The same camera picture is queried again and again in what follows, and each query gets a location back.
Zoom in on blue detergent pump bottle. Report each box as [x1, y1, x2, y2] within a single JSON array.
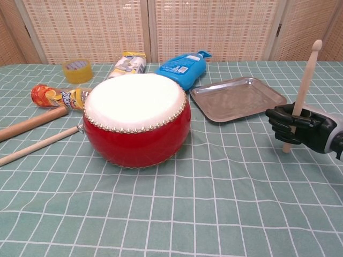
[[155, 50, 213, 92]]

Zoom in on wooden drumstick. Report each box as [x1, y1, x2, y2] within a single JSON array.
[[0, 126, 81, 167], [282, 39, 323, 154]]

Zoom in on wooden rolling pin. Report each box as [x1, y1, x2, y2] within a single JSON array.
[[0, 107, 68, 142]]

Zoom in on orange drink plastic bottle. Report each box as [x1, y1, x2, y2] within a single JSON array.
[[31, 84, 93, 111]]

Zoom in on red drum white skin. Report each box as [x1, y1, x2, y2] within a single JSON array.
[[82, 73, 192, 169]]

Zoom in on yellow clear tape roll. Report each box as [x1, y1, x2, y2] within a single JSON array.
[[62, 58, 93, 84]]

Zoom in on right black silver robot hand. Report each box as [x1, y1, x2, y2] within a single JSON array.
[[265, 101, 343, 161]]

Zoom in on rectangular metal tray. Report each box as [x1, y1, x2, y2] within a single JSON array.
[[189, 77, 288, 124]]

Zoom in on bamboo folding screen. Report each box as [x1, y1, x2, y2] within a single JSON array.
[[0, 0, 343, 65]]

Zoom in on green checked tablecloth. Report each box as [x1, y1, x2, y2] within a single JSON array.
[[0, 61, 343, 257]]

